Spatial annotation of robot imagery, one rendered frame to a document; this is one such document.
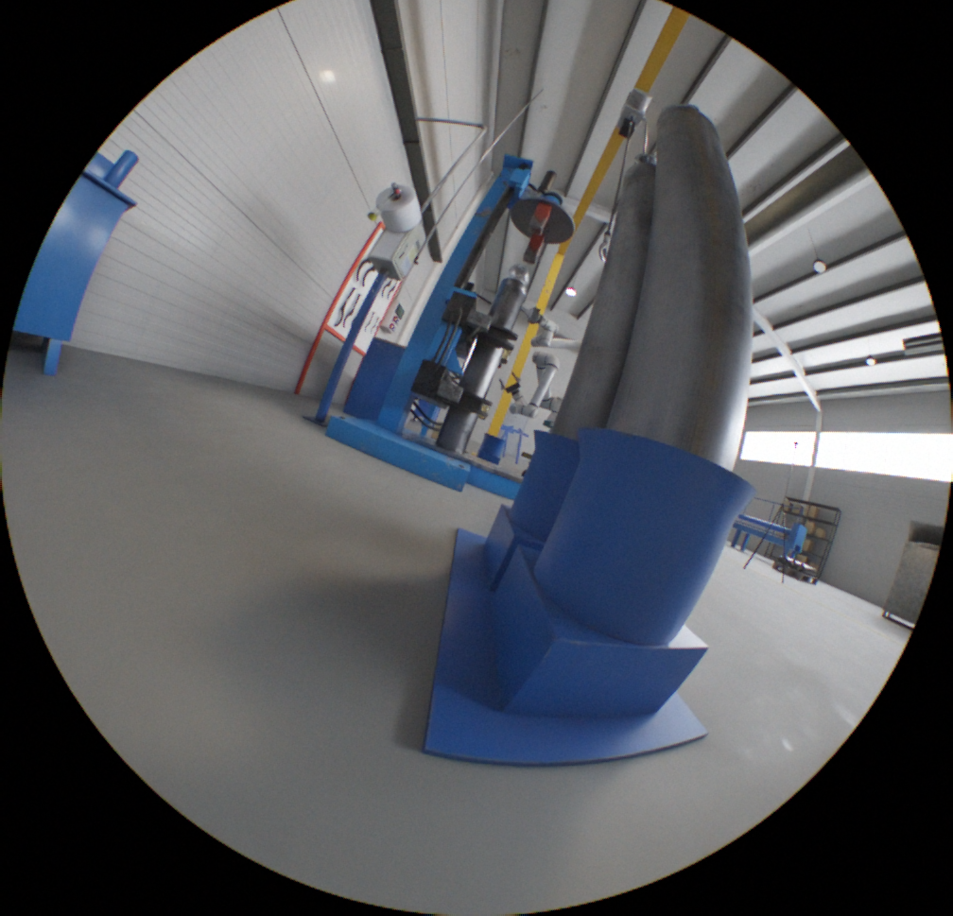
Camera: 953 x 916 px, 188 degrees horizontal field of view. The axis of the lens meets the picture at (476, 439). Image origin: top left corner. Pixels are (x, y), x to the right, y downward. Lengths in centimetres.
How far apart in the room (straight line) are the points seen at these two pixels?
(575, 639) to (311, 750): 28
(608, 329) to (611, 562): 54
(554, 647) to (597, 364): 57
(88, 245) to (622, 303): 168
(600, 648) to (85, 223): 162
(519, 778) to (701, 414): 45
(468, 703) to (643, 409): 42
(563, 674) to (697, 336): 44
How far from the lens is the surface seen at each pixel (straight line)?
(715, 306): 46
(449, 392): 165
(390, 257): 208
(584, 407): 65
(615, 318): 74
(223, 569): 49
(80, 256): 137
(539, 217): 247
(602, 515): 35
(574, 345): 262
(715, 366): 41
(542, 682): 36
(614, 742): 46
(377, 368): 334
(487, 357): 197
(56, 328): 138
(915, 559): 747
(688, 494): 34
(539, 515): 63
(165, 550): 51
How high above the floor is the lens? 31
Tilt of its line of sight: 1 degrees down
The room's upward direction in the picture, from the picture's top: 21 degrees clockwise
